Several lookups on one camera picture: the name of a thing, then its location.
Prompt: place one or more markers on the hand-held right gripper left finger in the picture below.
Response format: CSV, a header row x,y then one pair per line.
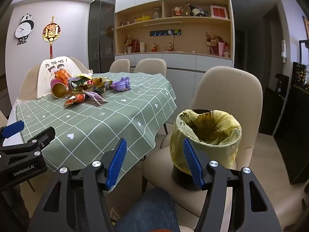
x,y
117,165

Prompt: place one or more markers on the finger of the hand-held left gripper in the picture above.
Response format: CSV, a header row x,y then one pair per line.
x,y
13,128
41,139

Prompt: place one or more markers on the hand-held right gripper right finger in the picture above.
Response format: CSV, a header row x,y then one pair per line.
x,y
193,165

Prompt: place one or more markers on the black waste bin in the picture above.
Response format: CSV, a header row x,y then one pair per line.
x,y
182,181

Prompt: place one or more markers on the gold paper cup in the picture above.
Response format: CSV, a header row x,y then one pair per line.
x,y
59,90

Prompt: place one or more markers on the pile of snack wrappers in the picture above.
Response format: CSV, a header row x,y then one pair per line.
x,y
91,84

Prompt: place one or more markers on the beige dining chair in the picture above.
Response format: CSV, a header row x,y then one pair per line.
x,y
151,66
229,89
119,65
3,119

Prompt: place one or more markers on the green checked tablecloth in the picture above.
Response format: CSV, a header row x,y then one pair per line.
x,y
108,123

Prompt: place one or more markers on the person's right leg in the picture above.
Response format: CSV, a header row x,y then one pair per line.
x,y
147,210

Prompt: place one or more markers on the red slipper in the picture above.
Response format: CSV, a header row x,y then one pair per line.
x,y
164,230

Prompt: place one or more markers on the purple plastic toy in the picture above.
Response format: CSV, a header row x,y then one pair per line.
x,y
120,85

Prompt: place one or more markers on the black stand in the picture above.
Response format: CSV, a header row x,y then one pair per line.
x,y
274,106

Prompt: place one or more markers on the black cabinet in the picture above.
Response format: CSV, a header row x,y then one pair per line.
x,y
294,137

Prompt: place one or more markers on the pink tube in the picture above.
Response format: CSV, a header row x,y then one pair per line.
x,y
221,49

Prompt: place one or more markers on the white cup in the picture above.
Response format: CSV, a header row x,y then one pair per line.
x,y
143,47

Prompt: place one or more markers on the small red doll figurine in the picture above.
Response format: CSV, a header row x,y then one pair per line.
x,y
170,47
154,48

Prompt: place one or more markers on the plush flower bouquet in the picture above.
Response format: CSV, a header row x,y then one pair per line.
x,y
213,42

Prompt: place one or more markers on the dark glass door cabinet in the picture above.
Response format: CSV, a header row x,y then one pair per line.
x,y
101,29

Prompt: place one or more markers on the black power strip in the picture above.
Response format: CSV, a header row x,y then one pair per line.
x,y
159,32

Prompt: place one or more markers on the wooden shelf cabinet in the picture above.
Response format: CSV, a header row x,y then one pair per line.
x,y
193,26

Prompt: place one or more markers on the fish tank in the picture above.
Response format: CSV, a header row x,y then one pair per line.
x,y
301,75

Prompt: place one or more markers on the yellow toy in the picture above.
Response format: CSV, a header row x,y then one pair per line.
x,y
143,18

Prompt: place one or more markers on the panda plush toy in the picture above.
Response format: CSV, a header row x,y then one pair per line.
x,y
199,11

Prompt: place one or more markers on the red framed picture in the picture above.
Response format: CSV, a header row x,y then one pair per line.
x,y
219,12

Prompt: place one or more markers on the panda wall clock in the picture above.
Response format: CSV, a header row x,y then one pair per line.
x,y
24,29

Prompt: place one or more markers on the red gold wall ornament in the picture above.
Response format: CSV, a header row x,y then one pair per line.
x,y
51,32

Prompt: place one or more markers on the white wall intercom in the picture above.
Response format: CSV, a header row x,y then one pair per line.
x,y
284,50

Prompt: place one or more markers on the framed wall picture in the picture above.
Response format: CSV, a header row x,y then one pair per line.
x,y
306,27

